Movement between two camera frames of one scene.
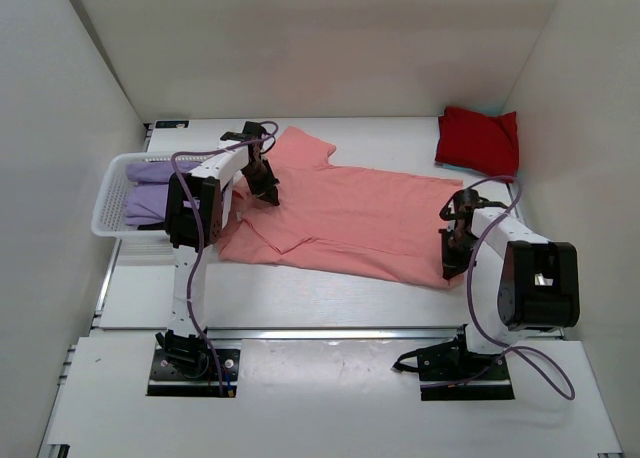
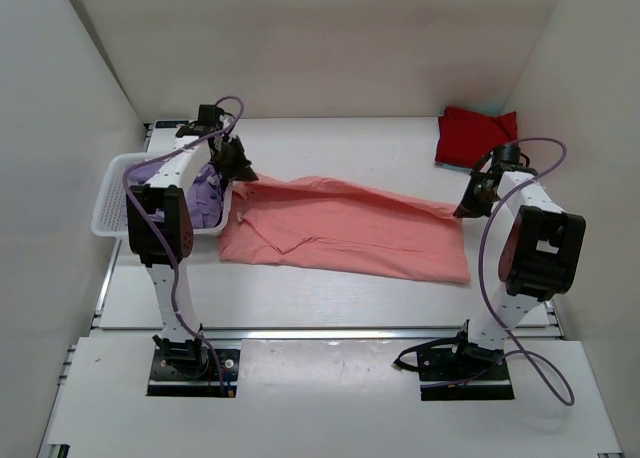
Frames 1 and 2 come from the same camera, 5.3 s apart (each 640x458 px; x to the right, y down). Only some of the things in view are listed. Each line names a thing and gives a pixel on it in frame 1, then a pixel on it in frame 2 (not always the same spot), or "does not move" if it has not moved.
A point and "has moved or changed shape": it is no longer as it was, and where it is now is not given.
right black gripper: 452,265 to 467,208
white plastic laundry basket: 109,217 does not move
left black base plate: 168,379 does not move
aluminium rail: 332,335 does not move
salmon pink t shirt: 333,215 has moved or changed shape
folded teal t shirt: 454,166 does not move
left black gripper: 264,191 to 242,171
